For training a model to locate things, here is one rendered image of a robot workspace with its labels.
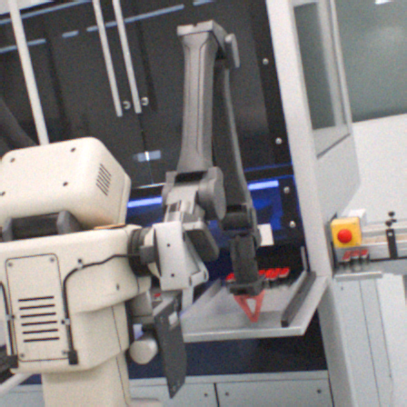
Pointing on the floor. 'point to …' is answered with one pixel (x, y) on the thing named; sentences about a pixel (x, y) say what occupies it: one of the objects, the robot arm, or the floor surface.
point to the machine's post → (311, 198)
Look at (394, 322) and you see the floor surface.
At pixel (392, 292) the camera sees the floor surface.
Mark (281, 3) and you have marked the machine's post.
